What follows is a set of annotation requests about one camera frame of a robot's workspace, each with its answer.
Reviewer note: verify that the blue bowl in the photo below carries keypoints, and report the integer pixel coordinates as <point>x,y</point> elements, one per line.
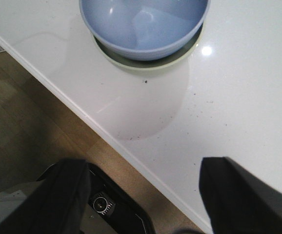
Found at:
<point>144,30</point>

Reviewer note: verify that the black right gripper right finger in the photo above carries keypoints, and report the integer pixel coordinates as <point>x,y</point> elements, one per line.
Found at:
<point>236,201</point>

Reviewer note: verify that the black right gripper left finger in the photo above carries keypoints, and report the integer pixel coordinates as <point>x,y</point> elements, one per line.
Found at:
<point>57,205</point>

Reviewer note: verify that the green bowl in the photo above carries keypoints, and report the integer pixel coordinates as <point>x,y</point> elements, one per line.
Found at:
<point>150,65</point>

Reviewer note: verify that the black robot base with dial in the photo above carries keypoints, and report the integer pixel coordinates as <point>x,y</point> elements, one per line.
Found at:
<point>109,209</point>

